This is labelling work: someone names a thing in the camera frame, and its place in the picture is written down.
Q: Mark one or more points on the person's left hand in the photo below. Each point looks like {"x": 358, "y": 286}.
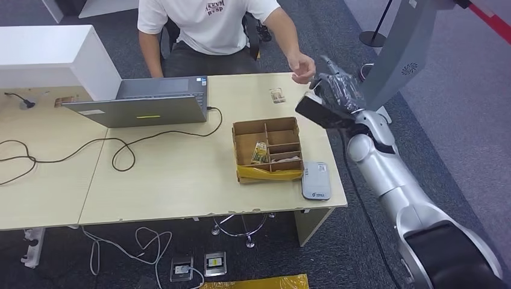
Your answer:
{"x": 303, "y": 70}

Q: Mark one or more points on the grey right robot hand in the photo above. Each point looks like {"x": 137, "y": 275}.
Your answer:
{"x": 343, "y": 91}

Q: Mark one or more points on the person's ID card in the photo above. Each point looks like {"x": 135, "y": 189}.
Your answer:
{"x": 278, "y": 96}

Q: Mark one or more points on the person's left forearm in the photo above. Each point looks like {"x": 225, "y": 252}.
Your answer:
{"x": 285, "y": 36}

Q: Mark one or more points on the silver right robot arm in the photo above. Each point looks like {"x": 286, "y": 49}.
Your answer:
{"x": 379, "y": 167}

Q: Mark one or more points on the person's right forearm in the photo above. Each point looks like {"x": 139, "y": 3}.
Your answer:
{"x": 151, "y": 60}

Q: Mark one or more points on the white key card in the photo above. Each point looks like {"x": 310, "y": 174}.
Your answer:
{"x": 288, "y": 159}

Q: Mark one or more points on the grey card reader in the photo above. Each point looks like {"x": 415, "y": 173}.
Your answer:
{"x": 316, "y": 181}

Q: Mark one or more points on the green yellow room key card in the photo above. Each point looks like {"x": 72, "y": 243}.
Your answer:
{"x": 260, "y": 153}

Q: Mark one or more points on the person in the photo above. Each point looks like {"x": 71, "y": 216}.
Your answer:
{"x": 207, "y": 28}

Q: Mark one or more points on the cardboard organizer box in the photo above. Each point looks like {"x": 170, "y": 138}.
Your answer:
{"x": 249, "y": 127}

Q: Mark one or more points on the grey kiosk panel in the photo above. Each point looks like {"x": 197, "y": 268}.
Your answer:
{"x": 407, "y": 40}

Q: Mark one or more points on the black office chair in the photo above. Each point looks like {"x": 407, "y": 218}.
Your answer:
{"x": 169, "y": 36}

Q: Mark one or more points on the red barrier belt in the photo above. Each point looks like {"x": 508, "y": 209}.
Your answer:
{"x": 493, "y": 22}

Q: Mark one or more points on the grey laptop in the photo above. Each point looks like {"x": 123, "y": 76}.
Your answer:
{"x": 137, "y": 112}

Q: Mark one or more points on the chrome chair base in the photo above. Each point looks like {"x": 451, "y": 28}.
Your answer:
{"x": 250, "y": 242}

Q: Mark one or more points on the white background furniture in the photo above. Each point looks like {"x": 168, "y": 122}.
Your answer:
{"x": 104, "y": 8}

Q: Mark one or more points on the yellow floor tape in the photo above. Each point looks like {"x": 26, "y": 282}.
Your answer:
{"x": 255, "y": 282}

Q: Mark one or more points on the steel floor socket yellow label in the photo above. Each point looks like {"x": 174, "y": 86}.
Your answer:
{"x": 215, "y": 264}

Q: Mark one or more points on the steel floor socket with plug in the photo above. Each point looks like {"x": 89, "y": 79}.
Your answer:
{"x": 175, "y": 275}

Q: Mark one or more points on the white desk partition box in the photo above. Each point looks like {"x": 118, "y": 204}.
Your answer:
{"x": 48, "y": 52}

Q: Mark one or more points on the white power strip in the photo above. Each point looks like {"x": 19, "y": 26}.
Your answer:
{"x": 33, "y": 247}

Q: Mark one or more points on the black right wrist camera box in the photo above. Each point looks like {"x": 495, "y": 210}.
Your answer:
{"x": 319, "y": 113}

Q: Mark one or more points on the black stanchion post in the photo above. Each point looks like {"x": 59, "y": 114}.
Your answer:
{"x": 372, "y": 39}

